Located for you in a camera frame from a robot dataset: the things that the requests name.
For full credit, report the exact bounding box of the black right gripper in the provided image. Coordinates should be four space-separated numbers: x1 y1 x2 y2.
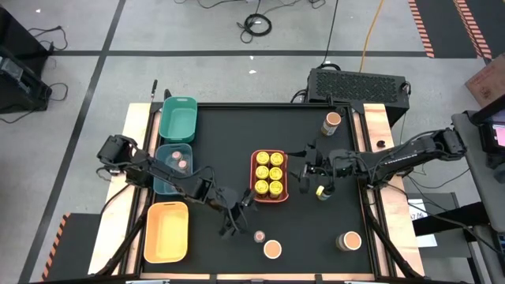
285 144 358 196

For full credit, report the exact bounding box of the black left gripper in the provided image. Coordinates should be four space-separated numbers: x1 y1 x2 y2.
207 185 258 241

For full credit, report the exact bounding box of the salmon red plastic bin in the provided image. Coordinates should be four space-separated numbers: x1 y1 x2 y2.
249 149 290 204

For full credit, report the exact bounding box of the yellow plastic bin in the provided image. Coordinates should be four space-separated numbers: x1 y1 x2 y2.
143 200 190 264

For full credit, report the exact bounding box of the black perforated computer case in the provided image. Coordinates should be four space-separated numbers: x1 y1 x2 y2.
306 67 412 127

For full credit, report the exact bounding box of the blue plastic bin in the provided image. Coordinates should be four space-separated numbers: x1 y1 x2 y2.
152 143 196 197

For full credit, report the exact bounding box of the teal plastic bin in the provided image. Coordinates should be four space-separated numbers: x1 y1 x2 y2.
159 95 199 144

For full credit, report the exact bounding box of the black diagonal support strut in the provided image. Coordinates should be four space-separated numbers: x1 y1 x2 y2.
94 188 155 277
359 188 420 279

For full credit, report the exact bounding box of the white paper sheet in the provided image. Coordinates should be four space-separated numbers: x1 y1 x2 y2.
406 198 440 249

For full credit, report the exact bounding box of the light wooden side panel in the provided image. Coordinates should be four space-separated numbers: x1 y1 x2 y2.
87 102 163 276
361 103 426 277

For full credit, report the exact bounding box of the black desk base beam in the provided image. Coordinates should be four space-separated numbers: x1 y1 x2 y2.
411 200 490 237

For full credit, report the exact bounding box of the black orange-striped floor mat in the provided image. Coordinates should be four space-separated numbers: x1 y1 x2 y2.
407 0 505 60
40 212 103 283

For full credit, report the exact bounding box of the grey desk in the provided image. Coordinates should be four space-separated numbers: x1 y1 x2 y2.
451 110 505 284

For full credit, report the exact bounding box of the black monitor pink screen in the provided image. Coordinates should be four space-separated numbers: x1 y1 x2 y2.
468 93 505 173

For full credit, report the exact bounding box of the brown cardboard box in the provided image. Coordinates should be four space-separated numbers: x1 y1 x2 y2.
464 53 505 108

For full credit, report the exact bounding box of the black equipment case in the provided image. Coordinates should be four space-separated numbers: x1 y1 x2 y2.
0 45 54 115
0 6 55 56

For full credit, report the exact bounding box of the black floor cable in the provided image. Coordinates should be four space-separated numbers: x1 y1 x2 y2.
406 167 473 191

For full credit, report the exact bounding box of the coiled black cable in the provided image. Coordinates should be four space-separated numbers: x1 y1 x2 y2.
235 13 273 44

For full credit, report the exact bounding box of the yellow cable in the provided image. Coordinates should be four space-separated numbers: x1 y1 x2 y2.
358 0 386 74

